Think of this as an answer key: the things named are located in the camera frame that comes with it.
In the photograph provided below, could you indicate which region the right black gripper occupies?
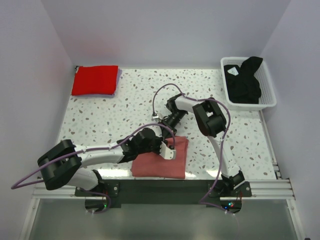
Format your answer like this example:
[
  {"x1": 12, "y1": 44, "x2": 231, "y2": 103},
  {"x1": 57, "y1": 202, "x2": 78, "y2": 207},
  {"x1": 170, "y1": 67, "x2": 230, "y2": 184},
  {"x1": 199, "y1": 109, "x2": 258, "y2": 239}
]
[{"x1": 158, "y1": 109, "x2": 187, "y2": 142}]

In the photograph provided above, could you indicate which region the pink t shirt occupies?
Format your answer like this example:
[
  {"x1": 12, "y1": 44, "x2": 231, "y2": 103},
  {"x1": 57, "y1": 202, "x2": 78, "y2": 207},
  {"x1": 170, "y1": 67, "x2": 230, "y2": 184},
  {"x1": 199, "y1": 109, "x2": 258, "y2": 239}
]
[{"x1": 131, "y1": 136, "x2": 189, "y2": 179}]

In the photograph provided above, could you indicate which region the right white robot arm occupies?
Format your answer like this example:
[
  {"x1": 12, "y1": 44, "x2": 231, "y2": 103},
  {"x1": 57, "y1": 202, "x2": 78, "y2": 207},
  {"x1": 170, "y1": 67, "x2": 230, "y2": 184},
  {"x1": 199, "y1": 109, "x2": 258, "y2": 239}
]
[{"x1": 158, "y1": 94, "x2": 245, "y2": 197}]

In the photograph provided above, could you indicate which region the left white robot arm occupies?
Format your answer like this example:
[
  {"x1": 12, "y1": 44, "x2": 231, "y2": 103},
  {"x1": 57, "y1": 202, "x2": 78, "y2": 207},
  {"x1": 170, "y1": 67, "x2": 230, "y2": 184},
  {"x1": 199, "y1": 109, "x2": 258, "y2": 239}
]
[{"x1": 37, "y1": 127, "x2": 176, "y2": 196}]

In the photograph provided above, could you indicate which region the black t shirt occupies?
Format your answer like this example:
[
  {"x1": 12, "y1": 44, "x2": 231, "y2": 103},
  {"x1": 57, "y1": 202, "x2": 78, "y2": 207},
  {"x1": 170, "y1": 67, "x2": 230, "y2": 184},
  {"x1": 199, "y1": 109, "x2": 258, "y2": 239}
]
[{"x1": 223, "y1": 56, "x2": 263, "y2": 105}]

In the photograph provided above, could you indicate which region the folded red t shirt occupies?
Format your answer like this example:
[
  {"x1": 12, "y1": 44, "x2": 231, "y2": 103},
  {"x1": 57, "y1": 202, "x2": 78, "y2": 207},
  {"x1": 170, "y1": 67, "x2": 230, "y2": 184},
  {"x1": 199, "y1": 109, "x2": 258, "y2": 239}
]
[{"x1": 71, "y1": 65, "x2": 119, "y2": 96}]

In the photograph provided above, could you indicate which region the white plastic basket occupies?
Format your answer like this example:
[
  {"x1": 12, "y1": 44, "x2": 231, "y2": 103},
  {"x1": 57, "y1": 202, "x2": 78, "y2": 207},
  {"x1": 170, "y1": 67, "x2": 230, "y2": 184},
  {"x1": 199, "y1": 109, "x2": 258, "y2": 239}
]
[{"x1": 220, "y1": 56, "x2": 277, "y2": 111}]

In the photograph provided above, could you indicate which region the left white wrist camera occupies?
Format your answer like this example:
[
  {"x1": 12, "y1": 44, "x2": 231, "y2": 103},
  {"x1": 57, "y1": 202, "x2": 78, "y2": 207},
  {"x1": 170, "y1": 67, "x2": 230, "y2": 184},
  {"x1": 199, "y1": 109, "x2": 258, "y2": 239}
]
[{"x1": 159, "y1": 141, "x2": 176, "y2": 160}]

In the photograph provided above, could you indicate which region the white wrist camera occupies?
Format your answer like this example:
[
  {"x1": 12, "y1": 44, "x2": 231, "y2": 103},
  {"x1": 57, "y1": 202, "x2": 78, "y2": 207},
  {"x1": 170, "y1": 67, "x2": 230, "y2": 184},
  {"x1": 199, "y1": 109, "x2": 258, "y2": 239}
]
[
  {"x1": 151, "y1": 113, "x2": 163, "y2": 121},
  {"x1": 159, "y1": 141, "x2": 176, "y2": 160}
]

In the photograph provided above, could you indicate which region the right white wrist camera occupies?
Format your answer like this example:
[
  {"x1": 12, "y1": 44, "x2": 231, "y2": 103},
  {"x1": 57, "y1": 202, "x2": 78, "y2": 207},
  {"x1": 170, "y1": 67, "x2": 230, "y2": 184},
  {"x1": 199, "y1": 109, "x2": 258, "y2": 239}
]
[{"x1": 151, "y1": 113, "x2": 163, "y2": 121}]

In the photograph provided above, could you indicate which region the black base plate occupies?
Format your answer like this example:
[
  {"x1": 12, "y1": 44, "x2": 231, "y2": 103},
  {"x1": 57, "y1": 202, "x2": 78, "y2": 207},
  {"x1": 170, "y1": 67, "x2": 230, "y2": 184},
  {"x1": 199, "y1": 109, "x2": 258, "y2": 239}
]
[{"x1": 74, "y1": 178, "x2": 253, "y2": 211}]

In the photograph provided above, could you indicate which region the aluminium rail frame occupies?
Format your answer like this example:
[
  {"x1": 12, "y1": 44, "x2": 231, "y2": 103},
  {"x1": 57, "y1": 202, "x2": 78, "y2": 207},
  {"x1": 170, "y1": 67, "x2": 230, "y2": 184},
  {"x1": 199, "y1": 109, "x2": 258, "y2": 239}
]
[{"x1": 18, "y1": 144, "x2": 300, "y2": 240}]

